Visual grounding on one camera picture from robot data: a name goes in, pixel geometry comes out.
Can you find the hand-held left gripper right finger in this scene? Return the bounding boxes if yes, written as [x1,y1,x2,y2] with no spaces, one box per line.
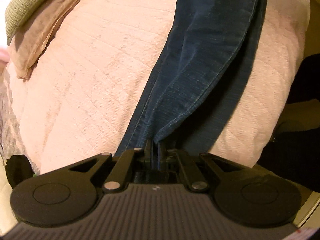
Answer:
[157,142,242,194]

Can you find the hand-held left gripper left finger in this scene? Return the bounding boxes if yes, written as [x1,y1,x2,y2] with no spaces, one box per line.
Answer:
[67,140,153,193]

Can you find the blue denim jeans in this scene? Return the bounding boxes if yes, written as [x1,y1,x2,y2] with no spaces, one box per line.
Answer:
[116,0,268,161]

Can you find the black object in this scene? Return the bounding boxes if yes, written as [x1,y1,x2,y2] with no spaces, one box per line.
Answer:
[5,154,34,188]

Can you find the green checked pillow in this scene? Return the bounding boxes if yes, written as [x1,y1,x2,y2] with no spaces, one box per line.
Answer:
[5,0,64,45]

